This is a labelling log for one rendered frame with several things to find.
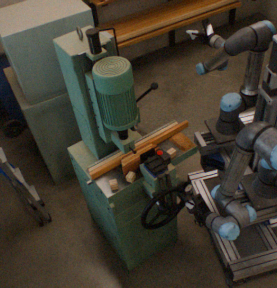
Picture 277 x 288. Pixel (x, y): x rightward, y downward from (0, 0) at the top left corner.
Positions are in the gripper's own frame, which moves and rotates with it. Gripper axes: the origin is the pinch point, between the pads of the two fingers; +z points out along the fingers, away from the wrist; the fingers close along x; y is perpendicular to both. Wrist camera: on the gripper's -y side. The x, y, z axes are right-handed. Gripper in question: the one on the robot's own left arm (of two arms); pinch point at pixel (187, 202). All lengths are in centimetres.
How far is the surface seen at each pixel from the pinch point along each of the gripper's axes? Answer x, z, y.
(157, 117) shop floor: 72, 172, 0
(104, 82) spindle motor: -21, -1, -71
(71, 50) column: -24, 22, -88
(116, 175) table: -23.9, 26.1, -19.8
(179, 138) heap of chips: 17.8, 24.7, -23.8
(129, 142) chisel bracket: -12.7, 19.8, -35.7
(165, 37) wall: 157, 266, -68
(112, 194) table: -31.8, 17.1, -14.7
